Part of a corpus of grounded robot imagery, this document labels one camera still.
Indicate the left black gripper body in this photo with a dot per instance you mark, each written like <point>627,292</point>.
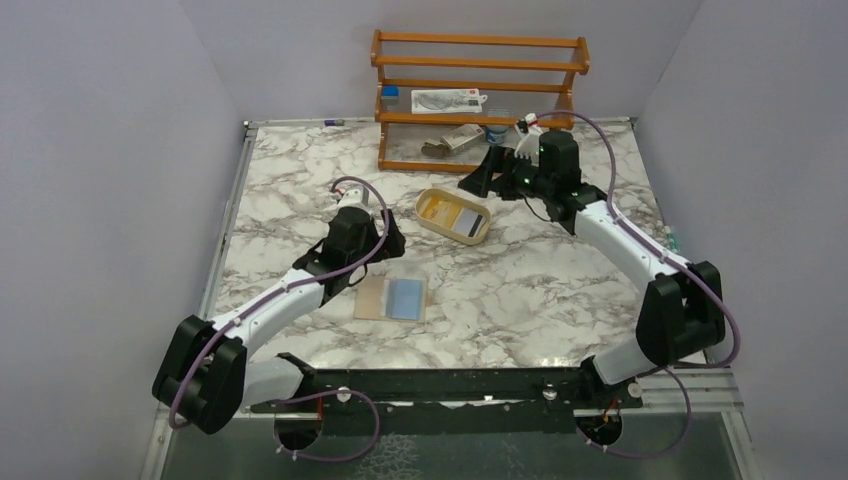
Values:
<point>371,244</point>

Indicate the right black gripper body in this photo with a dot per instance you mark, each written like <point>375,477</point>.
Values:
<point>528,179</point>

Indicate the light blue card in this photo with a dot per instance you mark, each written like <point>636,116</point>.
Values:
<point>405,299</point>

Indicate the beige leather card holder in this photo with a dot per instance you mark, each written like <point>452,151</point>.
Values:
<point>381,298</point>

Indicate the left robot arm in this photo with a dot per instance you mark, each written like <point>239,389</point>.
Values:
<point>203,375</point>

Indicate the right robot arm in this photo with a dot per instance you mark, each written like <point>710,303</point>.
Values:
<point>679,315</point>

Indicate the grey cards in tray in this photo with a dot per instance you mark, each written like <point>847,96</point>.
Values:
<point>468,223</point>

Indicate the blue lidded small jar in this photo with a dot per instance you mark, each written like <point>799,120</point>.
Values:
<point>496,134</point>

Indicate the white staples box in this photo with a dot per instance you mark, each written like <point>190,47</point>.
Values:
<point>462,136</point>

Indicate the beige oval tray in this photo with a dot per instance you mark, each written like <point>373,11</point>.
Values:
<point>449,233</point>

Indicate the packaged protractor set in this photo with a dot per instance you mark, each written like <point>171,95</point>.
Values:
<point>447,101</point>

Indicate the orange wooden shelf rack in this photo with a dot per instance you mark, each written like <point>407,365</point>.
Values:
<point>578,64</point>

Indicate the blue grey eraser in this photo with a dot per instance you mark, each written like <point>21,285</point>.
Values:
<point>389,97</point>

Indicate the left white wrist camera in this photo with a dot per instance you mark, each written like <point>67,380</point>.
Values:
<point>355,197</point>

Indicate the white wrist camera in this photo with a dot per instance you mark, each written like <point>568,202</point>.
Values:
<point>355,197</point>
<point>529,133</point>

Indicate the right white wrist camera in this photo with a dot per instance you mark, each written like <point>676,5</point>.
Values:
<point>529,133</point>

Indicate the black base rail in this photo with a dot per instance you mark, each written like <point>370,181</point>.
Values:
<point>448,401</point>

